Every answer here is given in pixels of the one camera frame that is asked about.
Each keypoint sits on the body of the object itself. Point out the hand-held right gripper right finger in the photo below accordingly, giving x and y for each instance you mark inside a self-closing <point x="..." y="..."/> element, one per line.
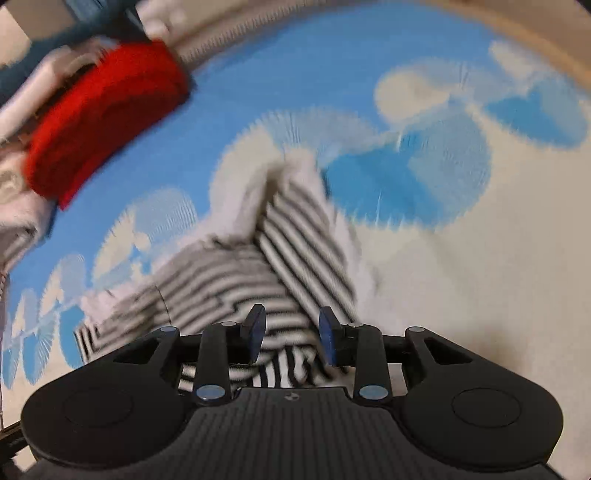
<point x="328" y="334"/>

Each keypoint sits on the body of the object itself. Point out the teal shark plush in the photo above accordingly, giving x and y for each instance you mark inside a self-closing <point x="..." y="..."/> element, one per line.
<point x="115" y="23"/>

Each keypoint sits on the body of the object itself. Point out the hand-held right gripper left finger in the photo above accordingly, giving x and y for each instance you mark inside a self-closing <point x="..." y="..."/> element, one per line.
<point x="255" y="334"/>

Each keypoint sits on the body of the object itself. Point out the white folded quilt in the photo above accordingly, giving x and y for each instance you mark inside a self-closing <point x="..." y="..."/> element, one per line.
<point x="41" y="87"/>

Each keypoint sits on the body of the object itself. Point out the blue white patterned bed sheet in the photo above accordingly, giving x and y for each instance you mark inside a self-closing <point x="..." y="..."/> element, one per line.
<point x="461" y="277"/>

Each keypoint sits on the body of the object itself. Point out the black white striped top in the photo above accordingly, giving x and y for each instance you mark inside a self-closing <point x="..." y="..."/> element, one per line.
<point x="221" y="277"/>

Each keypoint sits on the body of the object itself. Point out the red folded blanket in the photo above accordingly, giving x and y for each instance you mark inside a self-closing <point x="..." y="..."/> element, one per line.
<point x="101" y="120"/>

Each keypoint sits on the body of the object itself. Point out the cream folded blanket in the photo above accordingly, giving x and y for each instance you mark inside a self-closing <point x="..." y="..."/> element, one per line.
<point x="23" y="217"/>

